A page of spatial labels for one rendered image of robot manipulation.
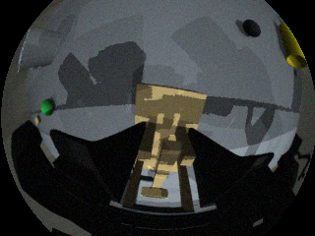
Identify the green ball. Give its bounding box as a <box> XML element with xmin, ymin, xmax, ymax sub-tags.
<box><xmin>40</xmin><ymin>98</ymin><xmax>55</xmax><ymax>115</ymax></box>

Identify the tan flat wooden plank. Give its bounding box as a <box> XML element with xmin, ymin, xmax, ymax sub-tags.
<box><xmin>34</xmin><ymin>115</ymin><xmax>40</xmax><ymax>125</ymax></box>

